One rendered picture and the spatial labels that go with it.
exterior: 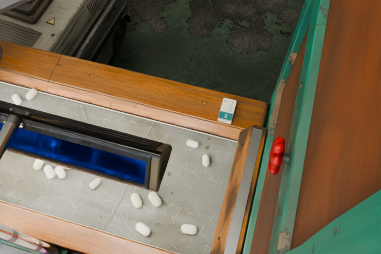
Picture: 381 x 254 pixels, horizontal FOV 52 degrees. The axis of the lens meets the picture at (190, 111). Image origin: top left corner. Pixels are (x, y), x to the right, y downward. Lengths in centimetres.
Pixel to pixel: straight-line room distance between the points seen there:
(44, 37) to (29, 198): 75
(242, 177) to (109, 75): 47
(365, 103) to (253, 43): 183
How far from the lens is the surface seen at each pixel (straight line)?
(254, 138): 87
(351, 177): 25
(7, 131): 65
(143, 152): 58
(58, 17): 164
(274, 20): 220
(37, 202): 101
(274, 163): 43
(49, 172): 100
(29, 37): 162
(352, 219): 19
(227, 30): 212
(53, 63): 114
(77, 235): 93
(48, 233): 96
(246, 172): 84
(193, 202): 94
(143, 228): 91
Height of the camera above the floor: 165
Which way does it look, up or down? 63 degrees down
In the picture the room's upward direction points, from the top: 2 degrees counter-clockwise
